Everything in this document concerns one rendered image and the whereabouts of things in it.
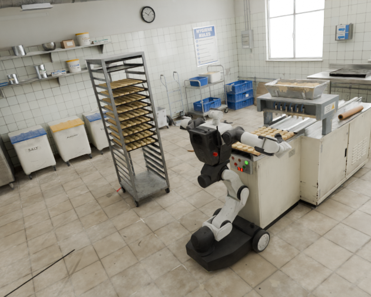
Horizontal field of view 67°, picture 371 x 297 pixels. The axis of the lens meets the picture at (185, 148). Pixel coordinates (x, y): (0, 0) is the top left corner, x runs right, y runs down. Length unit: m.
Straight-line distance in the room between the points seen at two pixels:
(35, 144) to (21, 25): 2.03
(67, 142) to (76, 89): 1.15
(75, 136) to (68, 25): 2.04
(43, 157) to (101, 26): 2.72
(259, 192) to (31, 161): 3.96
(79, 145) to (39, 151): 0.67
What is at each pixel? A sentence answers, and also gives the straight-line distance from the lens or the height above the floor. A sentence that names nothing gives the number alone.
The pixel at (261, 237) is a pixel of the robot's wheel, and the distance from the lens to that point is 2.70.
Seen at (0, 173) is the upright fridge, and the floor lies 0.36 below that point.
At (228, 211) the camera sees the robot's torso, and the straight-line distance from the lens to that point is 2.63.
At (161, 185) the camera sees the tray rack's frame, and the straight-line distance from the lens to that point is 3.70.
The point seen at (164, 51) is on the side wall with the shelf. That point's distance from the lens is 6.62.
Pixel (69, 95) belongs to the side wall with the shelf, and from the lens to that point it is 5.95.
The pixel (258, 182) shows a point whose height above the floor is 0.62.
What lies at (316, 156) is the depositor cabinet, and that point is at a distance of 3.01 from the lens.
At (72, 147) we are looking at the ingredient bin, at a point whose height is 0.33.
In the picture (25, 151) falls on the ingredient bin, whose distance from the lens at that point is 5.36.
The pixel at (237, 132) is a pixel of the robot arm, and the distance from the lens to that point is 2.05.
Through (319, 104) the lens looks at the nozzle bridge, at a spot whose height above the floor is 1.17.
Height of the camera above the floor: 1.95
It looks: 22 degrees down
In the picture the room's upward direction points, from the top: 9 degrees counter-clockwise
